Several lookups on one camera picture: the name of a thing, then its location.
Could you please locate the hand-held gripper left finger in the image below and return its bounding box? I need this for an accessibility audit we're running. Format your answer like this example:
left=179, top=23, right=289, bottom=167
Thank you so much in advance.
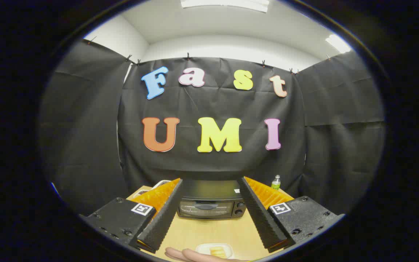
left=80, top=178, right=183, bottom=254

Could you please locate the black toaster oven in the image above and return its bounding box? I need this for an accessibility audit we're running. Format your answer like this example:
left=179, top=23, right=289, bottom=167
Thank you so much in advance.
left=176, top=179, right=247, bottom=219

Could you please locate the white plate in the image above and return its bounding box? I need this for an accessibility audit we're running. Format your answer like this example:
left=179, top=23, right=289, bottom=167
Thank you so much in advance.
left=195, top=243, right=235, bottom=259

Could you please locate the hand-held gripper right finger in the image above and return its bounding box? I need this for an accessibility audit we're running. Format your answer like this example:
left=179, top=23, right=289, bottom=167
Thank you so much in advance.
left=237, top=176, right=345, bottom=253

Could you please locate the ceiling light panel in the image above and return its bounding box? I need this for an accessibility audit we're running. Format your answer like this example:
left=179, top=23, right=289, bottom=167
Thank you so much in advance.
left=325, top=34, right=352, bottom=54

